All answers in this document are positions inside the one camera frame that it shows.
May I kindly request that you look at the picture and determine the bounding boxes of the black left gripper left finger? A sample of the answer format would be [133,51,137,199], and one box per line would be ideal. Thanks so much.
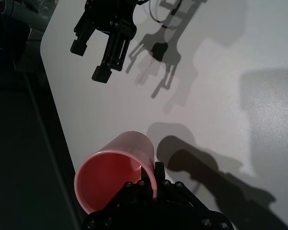
[102,166,154,213]

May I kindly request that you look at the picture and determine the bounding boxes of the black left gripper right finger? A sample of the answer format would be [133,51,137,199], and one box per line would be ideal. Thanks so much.
[154,161,209,212]

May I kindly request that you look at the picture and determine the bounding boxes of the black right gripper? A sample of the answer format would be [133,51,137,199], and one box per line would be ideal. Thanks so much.
[70,0,138,84]

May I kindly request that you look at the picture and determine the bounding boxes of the pink plastic cup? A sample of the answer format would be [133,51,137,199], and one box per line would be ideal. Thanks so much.
[73,130,157,216]

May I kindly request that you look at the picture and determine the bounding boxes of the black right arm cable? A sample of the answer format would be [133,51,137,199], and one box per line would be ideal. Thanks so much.
[147,0,175,28]

